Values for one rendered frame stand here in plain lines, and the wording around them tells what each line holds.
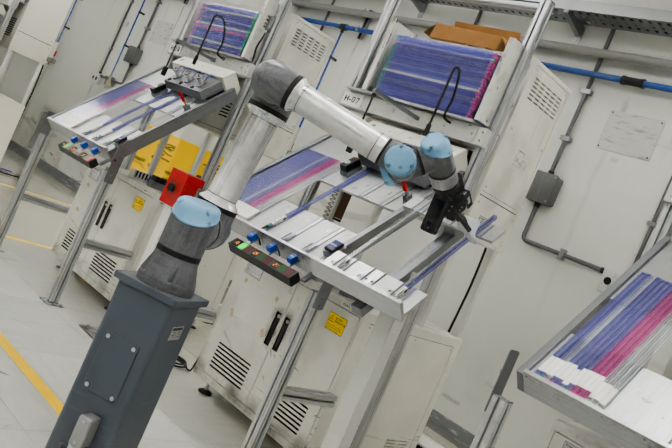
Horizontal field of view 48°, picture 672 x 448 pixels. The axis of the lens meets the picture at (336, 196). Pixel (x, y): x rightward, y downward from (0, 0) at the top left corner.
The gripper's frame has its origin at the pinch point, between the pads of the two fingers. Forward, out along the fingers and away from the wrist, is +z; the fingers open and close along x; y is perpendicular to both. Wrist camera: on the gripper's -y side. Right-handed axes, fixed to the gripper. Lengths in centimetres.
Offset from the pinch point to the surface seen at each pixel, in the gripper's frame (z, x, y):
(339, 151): 28, 88, 36
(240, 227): 14, 80, -22
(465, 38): 22, 79, 113
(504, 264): 165, 76, 106
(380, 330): 19.7, 11.1, -27.6
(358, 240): 13.4, 36.1, -6.5
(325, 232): 14, 49, -9
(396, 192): 22, 46, 23
